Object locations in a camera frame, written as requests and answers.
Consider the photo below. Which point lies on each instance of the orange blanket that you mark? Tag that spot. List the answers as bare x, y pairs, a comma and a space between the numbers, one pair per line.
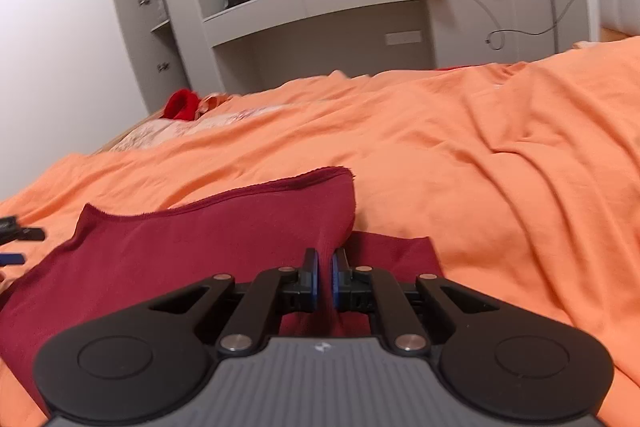
500, 157

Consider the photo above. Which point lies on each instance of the patterned peach pillow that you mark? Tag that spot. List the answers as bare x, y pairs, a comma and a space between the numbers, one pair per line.
200, 127

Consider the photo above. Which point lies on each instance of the grey built-in wardrobe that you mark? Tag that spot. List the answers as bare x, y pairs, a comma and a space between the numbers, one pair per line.
470, 32

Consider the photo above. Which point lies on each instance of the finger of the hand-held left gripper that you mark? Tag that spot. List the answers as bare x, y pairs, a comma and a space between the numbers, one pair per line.
20, 232
11, 259

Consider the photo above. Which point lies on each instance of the bright red cloth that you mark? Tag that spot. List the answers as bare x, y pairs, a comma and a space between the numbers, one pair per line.
181, 104

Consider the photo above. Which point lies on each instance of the white wall socket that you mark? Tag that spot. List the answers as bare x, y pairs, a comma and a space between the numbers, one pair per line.
404, 38

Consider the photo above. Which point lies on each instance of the dark red long-sleeved garment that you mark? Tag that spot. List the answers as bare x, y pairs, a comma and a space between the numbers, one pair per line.
200, 247

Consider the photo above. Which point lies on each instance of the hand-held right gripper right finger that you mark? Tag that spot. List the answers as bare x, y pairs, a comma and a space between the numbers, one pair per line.
339, 282

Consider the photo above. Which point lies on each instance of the grey wardrobe door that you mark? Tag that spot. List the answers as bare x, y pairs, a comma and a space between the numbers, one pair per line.
130, 22

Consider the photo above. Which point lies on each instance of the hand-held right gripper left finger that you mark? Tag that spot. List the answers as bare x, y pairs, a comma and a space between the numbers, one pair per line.
312, 282

